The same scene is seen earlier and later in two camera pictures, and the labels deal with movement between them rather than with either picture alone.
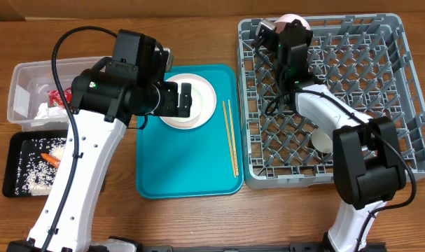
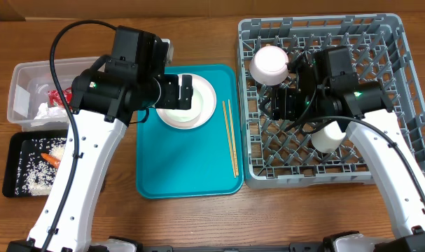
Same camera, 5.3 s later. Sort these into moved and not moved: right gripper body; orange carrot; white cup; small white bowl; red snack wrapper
Moved: right gripper body; small white bowl
Not moved: orange carrot; white cup; red snack wrapper
